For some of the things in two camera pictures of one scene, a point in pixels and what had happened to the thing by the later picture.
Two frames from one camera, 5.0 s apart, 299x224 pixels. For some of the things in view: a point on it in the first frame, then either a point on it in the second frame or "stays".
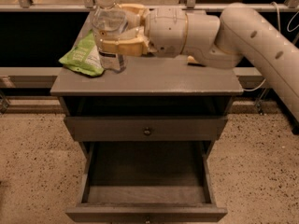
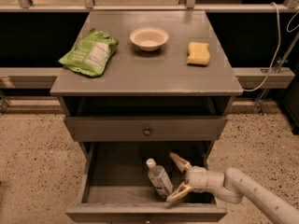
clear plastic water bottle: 108,22 to 159,178
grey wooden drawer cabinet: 158,107 stays
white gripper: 166,30 to 197,176
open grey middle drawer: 146,182 stays
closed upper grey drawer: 145,128 stays
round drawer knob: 147,132 stays
